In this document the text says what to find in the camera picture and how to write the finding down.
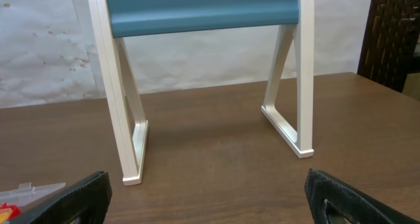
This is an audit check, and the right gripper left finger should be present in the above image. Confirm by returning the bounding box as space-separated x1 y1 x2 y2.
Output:
9 170 113 224

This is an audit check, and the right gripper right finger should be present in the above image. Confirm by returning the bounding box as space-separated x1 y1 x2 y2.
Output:
304 168 420 224

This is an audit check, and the red and yellow tip box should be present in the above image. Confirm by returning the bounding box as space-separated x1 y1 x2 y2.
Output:
0 182 66 221

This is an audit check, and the white and blue stand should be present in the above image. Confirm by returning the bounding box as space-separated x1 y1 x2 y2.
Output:
86 0 315 187

